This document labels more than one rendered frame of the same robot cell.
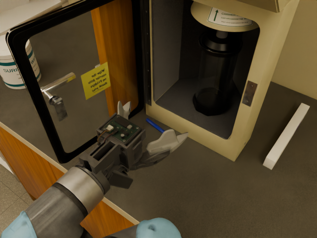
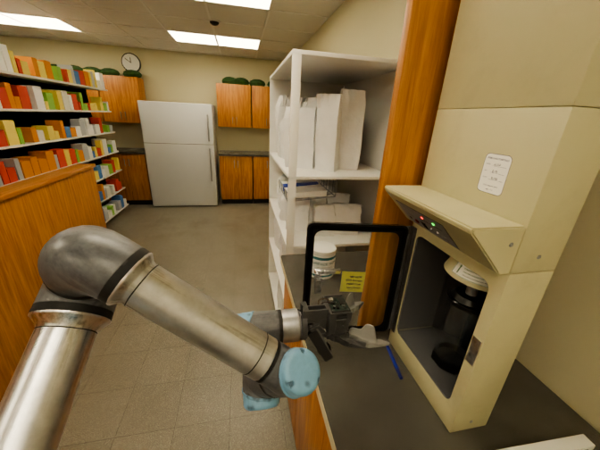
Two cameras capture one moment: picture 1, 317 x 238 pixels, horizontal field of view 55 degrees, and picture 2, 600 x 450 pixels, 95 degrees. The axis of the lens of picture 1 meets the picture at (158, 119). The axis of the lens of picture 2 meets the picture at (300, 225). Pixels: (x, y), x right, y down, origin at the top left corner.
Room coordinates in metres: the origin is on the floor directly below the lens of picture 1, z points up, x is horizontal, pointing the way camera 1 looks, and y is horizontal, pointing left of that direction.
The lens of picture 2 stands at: (-0.13, -0.22, 1.67)
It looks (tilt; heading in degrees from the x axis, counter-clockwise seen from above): 21 degrees down; 41
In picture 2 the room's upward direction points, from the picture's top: 3 degrees clockwise
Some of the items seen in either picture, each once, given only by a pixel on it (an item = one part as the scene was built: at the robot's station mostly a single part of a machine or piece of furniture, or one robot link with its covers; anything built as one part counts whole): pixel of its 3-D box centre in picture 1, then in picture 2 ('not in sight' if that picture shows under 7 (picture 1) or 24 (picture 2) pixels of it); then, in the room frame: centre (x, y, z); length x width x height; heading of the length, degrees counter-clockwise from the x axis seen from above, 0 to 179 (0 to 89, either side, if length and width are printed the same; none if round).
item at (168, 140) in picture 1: (168, 139); (369, 334); (0.36, -0.02, 1.22); 0.09 x 0.03 x 0.06; 108
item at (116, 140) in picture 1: (112, 154); (323, 319); (0.32, 0.08, 1.22); 0.12 x 0.08 x 0.09; 144
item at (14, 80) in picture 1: (15, 61); not in sight; (0.87, 0.50, 1.02); 0.13 x 0.13 x 0.15
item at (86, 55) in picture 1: (94, 81); (351, 281); (0.56, 0.15, 1.19); 0.30 x 0.01 x 0.40; 135
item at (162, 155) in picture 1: (146, 154); (347, 337); (0.34, 0.02, 1.20); 0.09 x 0.05 x 0.02; 108
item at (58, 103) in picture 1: (59, 109); (318, 285); (0.47, 0.22, 1.18); 0.02 x 0.02 x 0.06; 45
